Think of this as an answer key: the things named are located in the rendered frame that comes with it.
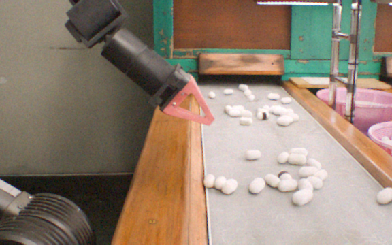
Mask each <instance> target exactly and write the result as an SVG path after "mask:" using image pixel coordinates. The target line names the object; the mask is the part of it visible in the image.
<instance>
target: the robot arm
mask: <svg viewBox="0 0 392 245"><path fill-rule="evenodd" d="M68 1H69V2H70V3H71V5H72V6H73V7H72V8H71V9H70V10H69V11H67V12H66V14H67V16H68V17H69V20H68V21H67V22H66V23H65V24H64V25H65V27H66V29H67V30H68V31H69V32H70V33H71V34H72V36H73V37H74V38H75V40H76V41H77V42H80V43H81V42H83V43H84V44H85V45H86V47H87V48H92V47H93V46H94V45H96V44H98V43H99V44H100V43H101V42H102V41H104V43H105V45H104V46H103V47H102V49H103V51H102V52H101V55H102V56H103V57H104V58H106V59H107V60H108V61H109V62H111V64H113V65H114V66H115V67H117V68H118V69H119V70H121V71H122V72H123V73H125V75H126V76H127V77H128V78H129V79H130V80H133V81H134V82H135V83H136V84H137V85H138V86H140V87H141V88H142V89H144V90H145V91H146V92H147V93H149V95H150V96H152V97H151V98H150V101H149V102H148V105H150V107H152V108H153V109H154V110H155V109H156V108H157V107H158V106H159V110H160V111H161V112H163V113H164V114H166V115H170V116H176V117H179V118H182V119H185V120H190V121H193V122H196V123H201V124H203V125H208V126H210V125H211V124H212V123H213V122H214V116H213V114H212V113H211V111H210V109H209V106H208V104H207V103H206V101H205V100H204V98H203V95H202V94H201V91H200V89H199V87H198V85H197V83H196V82H195V80H194V78H193V77H192V76H191V75H190V74H189V73H186V72H185V71H183V69H184V68H183V67H182V66H181V65H180V64H177V65H176V66H175V67H174V66H173V65H170V64H169V63H168V62H167V61H166V60H165V59H164V58H162V57H161V56H160V55H159V54H157V53H156V52H155V51H153V50H151V49H150V48H149V47H148V48H147V44H145V43H144V42H143V41H142V40H141V39H140V38H139V37H138V36H136V35H135V34H134V33H132V32H131V31H130V30H129V29H128V30H127V29H126V28H125V27H122V28H120V27H121V26H122V25H123V22H124V21H125V20H126V19H128V17H129V15H128V13H127V11H125V10H124V9H123V8H122V7H121V5H120V4H119V3H118V2H117V0H68ZM190 93H192V94H193V95H194V98H195V99H196V100H197V101H198V103H199V105H200V106H201V109H202V110H203V112H204V114H205V116H201V115H198V114H195V113H192V112H190V111H188V110H184V109H182V108H179V105H180V104H181V102H182V101H183V100H184V99H186V97H187V95H189V94H190Z"/></svg>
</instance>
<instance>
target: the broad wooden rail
mask: <svg viewBox="0 0 392 245"><path fill-rule="evenodd" d="M179 108H182V109H184V110H188V111H190V112H192V113H195V114H198V115H200V105H199V103H198V101H197V100H196V99H195V98H194V95H193V94H192V93H190V94H189V95H187V97H186V99H184V100H183V101H182V102H181V104H180V105H179ZM203 181H204V168H203V147H202V136H201V123H198V122H193V121H190V120H185V119H182V118H179V117H176V116H170V115H166V114H164V113H163V112H161V111H160V110H159V106H158V107H157V108H156V110H155V112H154V116H153V119H152V122H151V124H150V126H149V128H148V132H147V135H146V139H145V141H144V145H143V148H142V151H141V153H140V157H139V160H138V162H137V166H136V168H135V173H134V175H133V179H132V181H131V184H130V187H129V192H128V193H127V197H126V199H125V203H124V206H123V208H122V211H121V213H120V217H119V219H118V223H117V226H116V229H115V230H116V231H115V234H114V237H113V239H112V243H111V245H209V240H208V220H207V210H206V189H205V186H204V184H203Z"/></svg>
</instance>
